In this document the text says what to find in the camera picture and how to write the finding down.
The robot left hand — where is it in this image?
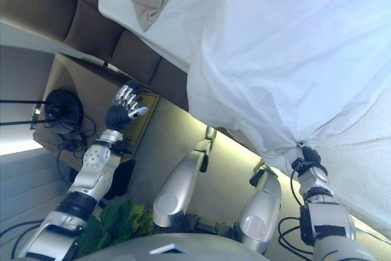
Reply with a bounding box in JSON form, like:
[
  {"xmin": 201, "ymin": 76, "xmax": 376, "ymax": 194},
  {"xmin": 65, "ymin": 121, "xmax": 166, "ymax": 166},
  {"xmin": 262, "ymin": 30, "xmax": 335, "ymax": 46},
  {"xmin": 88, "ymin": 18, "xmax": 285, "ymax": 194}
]
[{"xmin": 104, "ymin": 79, "xmax": 150, "ymax": 135}]

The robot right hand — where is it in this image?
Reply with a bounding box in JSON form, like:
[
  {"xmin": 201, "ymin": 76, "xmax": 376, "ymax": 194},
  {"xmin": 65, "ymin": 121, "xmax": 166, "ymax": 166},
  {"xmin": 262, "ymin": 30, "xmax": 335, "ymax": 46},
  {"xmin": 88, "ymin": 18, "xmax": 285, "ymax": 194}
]
[{"xmin": 298, "ymin": 141, "xmax": 322, "ymax": 169}]

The white duvet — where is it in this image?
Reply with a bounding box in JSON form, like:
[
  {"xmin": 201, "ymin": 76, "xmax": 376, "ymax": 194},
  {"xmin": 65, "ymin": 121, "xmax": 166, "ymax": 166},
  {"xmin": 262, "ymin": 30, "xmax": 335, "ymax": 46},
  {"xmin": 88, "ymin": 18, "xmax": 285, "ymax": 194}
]
[{"xmin": 187, "ymin": 0, "xmax": 391, "ymax": 232}]

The brown wooden nightstand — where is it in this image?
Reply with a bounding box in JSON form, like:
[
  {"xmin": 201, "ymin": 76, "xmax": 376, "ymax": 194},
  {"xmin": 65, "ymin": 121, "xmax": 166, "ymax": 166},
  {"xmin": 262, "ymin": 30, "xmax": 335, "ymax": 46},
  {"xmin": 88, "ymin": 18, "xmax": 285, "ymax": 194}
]
[{"xmin": 31, "ymin": 52, "xmax": 162, "ymax": 167}]

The black round lamp base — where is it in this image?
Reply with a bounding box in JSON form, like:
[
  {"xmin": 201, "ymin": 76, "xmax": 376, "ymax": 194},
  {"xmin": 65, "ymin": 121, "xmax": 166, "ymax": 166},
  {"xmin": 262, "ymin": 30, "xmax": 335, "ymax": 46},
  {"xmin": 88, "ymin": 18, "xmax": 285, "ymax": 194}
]
[{"xmin": 44, "ymin": 88, "xmax": 86, "ymax": 136}]

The white textured blanket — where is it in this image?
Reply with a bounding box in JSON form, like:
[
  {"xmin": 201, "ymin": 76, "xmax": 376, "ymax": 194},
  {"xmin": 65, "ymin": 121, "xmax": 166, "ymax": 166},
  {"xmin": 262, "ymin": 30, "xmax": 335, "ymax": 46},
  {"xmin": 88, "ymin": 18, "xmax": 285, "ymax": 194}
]
[{"xmin": 320, "ymin": 101, "xmax": 391, "ymax": 238}]

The silver robot right leg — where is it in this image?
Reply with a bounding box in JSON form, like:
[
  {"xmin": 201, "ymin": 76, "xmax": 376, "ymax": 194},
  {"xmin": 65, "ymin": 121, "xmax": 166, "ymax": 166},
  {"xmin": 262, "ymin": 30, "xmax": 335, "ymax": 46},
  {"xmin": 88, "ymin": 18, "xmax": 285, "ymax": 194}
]
[{"xmin": 234, "ymin": 161, "xmax": 282, "ymax": 255}]

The silver robot leg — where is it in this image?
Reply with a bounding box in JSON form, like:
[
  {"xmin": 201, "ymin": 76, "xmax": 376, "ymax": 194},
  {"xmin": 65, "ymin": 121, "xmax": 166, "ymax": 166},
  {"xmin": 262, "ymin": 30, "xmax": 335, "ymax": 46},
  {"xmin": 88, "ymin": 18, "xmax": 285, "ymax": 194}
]
[
  {"xmin": 234, "ymin": 161, "xmax": 282, "ymax": 255},
  {"xmin": 152, "ymin": 125, "xmax": 218, "ymax": 229}
]

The silver robot left leg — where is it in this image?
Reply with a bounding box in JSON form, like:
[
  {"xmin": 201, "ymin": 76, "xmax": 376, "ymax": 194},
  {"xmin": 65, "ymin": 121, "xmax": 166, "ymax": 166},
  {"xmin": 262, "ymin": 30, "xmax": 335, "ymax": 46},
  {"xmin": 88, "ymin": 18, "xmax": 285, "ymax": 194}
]
[{"xmin": 152, "ymin": 125, "xmax": 218, "ymax": 229}]

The black thin lamp pole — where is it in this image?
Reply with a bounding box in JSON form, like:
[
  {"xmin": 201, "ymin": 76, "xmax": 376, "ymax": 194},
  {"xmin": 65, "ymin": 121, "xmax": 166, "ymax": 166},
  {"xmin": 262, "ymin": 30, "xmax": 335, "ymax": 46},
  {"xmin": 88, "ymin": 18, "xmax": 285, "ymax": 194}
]
[
  {"xmin": 0, "ymin": 119, "xmax": 51, "ymax": 128},
  {"xmin": 0, "ymin": 98, "xmax": 48, "ymax": 105}
]

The green leafy plant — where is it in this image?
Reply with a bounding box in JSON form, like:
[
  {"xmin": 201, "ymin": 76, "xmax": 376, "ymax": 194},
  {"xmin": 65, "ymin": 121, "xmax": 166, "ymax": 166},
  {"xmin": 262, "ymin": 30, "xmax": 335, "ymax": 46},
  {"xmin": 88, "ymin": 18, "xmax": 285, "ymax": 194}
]
[{"xmin": 78, "ymin": 197, "xmax": 154, "ymax": 258}]

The silver robot torso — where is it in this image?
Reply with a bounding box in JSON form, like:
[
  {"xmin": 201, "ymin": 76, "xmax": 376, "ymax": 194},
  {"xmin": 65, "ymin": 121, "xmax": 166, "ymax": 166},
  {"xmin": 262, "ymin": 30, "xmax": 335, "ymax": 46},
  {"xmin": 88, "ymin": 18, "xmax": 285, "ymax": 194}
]
[{"xmin": 81, "ymin": 232, "xmax": 270, "ymax": 261}]

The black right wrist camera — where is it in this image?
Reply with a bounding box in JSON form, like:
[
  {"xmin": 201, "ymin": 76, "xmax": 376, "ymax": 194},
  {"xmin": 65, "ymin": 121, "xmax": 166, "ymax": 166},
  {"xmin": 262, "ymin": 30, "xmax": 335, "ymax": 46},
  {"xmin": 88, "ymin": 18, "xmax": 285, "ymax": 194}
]
[{"xmin": 291, "ymin": 156, "xmax": 306, "ymax": 172}]

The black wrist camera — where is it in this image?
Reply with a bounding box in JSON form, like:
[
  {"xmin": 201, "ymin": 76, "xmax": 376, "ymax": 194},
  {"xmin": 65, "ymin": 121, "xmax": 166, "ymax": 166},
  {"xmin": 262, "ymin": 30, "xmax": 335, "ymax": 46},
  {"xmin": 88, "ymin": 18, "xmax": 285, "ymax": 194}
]
[
  {"xmin": 291, "ymin": 156, "xmax": 306, "ymax": 172},
  {"xmin": 114, "ymin": 138, "xmax": 134, "ymax": 155}
]

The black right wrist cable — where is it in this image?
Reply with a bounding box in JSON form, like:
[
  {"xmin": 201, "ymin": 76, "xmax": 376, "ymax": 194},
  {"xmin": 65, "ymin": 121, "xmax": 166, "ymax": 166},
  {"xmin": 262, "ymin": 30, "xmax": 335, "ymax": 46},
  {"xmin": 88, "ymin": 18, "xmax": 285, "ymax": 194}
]
[{"xmin": 277, "ymin": 168, "xmax": 313, "ymax": 256}]

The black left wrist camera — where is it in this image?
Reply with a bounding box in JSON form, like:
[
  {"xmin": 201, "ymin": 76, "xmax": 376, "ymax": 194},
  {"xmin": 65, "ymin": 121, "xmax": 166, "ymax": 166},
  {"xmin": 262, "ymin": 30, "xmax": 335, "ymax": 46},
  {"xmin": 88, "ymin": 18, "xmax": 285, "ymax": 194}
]
[{"xmin": 114, "ymin": 138, "xmax": 134, "ymax": 155}]

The black lamp cable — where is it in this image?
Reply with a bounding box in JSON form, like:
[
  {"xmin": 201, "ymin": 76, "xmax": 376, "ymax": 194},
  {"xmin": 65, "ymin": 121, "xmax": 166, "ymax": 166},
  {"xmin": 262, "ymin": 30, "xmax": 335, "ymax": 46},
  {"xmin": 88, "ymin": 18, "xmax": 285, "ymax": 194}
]
[{"xmin": 45, "ymin": 113, "xmax": 99, "ymax": 183}]

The brown upholstered bed frame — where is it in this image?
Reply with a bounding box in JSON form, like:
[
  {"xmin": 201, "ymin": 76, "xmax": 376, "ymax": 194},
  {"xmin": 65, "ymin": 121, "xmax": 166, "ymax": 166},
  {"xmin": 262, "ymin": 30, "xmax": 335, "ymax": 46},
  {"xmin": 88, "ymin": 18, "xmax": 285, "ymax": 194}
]
[{"xmin": 62, "ymin": 0, "xmax": 191, "ymax": 112}]

